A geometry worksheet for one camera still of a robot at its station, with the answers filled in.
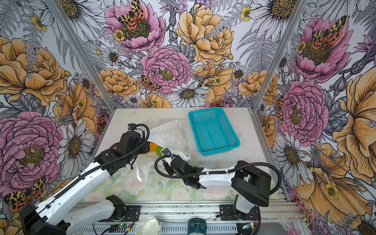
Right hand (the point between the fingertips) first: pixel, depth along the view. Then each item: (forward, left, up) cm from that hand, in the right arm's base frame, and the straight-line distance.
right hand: (167, 160), depth 82 cm
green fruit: (+9, +7, -5) cm, 12 cm away
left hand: (+4, +11, +9) cm, 15 cm away
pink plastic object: (-32, -59, -11) cm, 69 cm away
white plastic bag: (+12, -2, +8) cm, 14 cm away
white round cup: (-28, +8, -10) cm, 31 cm away
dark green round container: (-30, -15, -2) cm, 33 cm away
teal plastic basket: (+28, -30, -11) cm, 42 cm away
